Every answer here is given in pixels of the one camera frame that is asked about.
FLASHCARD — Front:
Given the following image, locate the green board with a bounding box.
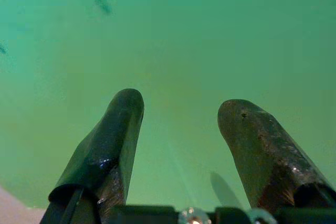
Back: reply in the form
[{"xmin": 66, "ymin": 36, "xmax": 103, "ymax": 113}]
[{"xmin": 0, "ymin": 0, "xmax": 336, "ymax": 209}]

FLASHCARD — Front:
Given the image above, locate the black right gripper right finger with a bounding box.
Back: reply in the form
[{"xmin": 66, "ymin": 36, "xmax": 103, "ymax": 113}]
[{"xmin": 217, "ymin": 99, "xmax": 336, "ymax": 209}]

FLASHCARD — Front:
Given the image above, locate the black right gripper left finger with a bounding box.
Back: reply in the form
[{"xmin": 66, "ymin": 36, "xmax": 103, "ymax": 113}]
[{"xmin": 39, "ymin": 88, "xmax": 145, "ymax": 224}]

